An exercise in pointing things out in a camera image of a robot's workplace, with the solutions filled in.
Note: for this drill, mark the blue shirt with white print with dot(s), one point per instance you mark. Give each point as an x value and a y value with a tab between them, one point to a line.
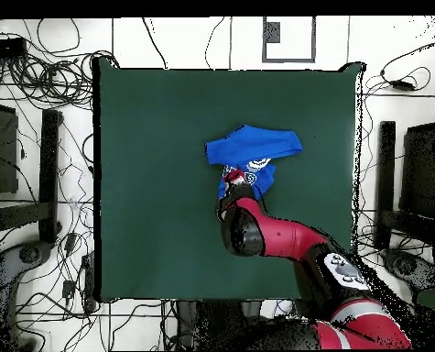
253	145

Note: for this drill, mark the dark flat box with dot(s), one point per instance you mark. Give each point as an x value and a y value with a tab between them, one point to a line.
420	172
4	146

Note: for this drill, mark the dark green table cloth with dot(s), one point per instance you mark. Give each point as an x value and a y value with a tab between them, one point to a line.
147	201

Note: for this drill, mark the black stand bar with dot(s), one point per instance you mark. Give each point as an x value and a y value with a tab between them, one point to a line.
49	176
385	183

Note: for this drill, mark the black power adaptor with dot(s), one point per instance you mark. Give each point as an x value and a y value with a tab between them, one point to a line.
402	85

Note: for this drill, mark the black office chair base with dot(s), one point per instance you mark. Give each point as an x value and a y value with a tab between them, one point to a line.
30	255
407	266

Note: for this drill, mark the black device with ports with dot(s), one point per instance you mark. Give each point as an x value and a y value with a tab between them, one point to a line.
4	47

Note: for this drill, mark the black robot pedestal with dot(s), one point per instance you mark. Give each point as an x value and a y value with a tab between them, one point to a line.
217	322

